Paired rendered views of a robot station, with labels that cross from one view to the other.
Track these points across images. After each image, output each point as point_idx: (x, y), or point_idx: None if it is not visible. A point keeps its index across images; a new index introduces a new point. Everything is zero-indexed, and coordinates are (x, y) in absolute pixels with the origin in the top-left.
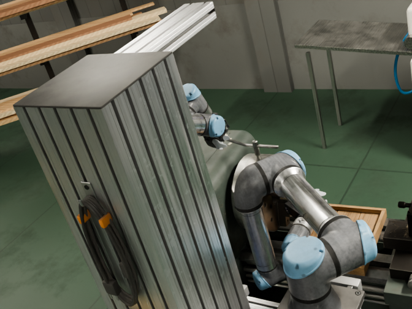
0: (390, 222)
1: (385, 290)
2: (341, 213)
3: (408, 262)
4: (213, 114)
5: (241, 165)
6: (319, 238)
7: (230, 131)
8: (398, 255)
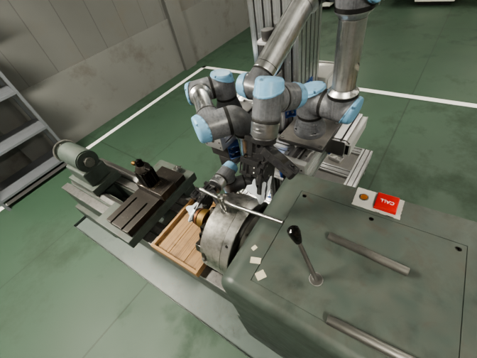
0: (161, 193)
1: (192, 172)
2: (182, 258)
3: (172, 175)
4: (243, 76)
5: (245, 207)
6: (210, 80)
7: (249, 285)
8: (173, 181)
